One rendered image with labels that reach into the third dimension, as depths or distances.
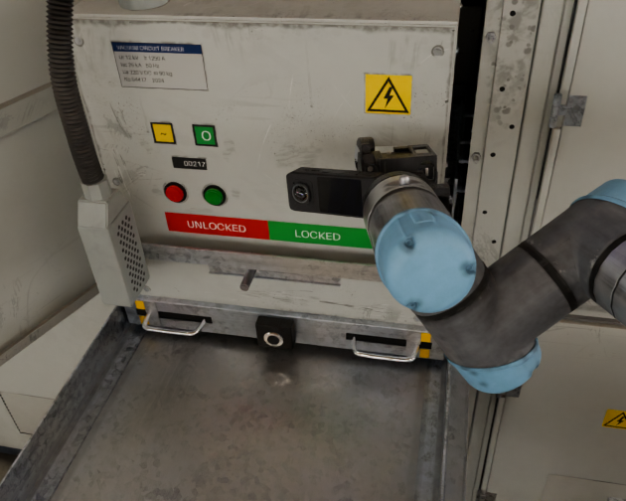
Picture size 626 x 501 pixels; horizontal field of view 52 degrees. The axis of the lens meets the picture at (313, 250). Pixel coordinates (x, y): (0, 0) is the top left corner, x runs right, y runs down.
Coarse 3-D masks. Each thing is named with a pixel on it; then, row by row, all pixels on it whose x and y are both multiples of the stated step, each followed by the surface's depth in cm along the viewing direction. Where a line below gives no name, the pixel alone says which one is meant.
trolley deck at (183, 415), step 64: (128, 384) 104; (192, 384) 103; (256, 384) 103; (320, 384) 102; (384, 384) 101; (128, 448) 94; (192, 448) 94; (256, 448) 93; (320, 448) 93; (384, 448) 92; (448, 448) 92
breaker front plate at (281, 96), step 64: (256, 64) 79; (320, 64) 77; (384, 64) 76; (448, 64) 74; (128, 128) 89; (192, 128) 86; (256, 128) 84; (320, 128) 82; (384, 128) 81; (128, 192) 96; (192, 192) 93; (256, 192) 91; (320, 256) 96; (384, 320) 101
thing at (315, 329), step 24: (144, 312) 110; (168, 312) 109; (192, 312) 107; (216, 312) 106; (240, 312) 105; (264, 312) 104; (288, 312) 104; (312, 336) 105; (336, 336) 104; (360, 336) 103; (384, 336) 101
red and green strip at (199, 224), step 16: (176, 224) 97; (192, 224) 97; (208, 224) 96; (224, 224) 96; (240, 224) 95; (256, 224) 94; (272, 224) 94; (288, 224) 93; (304, 224) 92; (272, 240) 95; (288, 240) 95; (304, 240) 94; (320, 240) 94; (336, 240) 93; (352, 240) 92; (368, 240) 92
